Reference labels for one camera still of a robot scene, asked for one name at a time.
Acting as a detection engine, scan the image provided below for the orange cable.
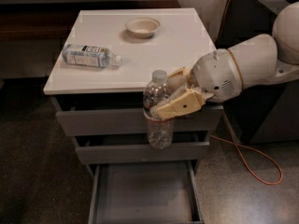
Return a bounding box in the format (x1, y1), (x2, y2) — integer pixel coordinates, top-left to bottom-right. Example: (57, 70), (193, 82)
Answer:
(210, 0), (284, 187)

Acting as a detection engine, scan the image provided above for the lying labelled water bottle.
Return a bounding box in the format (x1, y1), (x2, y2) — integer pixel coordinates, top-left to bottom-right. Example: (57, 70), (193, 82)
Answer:
(62, 44), (121, 68)

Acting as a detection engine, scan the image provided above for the grey open bottom drawer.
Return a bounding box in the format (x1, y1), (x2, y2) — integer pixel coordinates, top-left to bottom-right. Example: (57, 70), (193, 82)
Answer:
(88, 161), (205, 224)

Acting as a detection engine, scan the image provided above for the grey top drawer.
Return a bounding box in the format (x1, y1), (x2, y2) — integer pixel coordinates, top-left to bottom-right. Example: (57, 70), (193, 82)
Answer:
(52, 93), (222, 136)

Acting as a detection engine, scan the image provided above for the grey middle drawer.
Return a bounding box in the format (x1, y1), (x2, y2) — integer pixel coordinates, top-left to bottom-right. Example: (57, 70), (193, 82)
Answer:
(76, 132), (209, 164)

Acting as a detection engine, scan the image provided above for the clear water bottle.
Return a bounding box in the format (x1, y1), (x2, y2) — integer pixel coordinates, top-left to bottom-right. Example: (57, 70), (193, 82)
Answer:
(142, 69), (175, 150)

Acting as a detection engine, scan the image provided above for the white top drawer cabinet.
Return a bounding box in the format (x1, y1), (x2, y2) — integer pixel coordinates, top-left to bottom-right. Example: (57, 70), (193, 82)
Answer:
(43, 7), (235, 177)

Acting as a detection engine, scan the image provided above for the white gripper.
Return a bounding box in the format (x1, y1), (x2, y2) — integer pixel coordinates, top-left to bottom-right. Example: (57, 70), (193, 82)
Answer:
(149, 49), (242, 119)

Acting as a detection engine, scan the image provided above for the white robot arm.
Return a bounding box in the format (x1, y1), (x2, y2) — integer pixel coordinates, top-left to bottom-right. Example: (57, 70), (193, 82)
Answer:
(149, 2), (299, 119)

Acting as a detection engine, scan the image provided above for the white paper bowl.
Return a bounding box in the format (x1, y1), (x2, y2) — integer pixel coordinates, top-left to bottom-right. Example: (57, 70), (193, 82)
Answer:
(125, 18), (160, 38)

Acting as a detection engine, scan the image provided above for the black cabinet with label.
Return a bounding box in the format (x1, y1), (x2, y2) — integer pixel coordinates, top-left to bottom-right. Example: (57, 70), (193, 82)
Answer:
(216, 0), (299, 144)

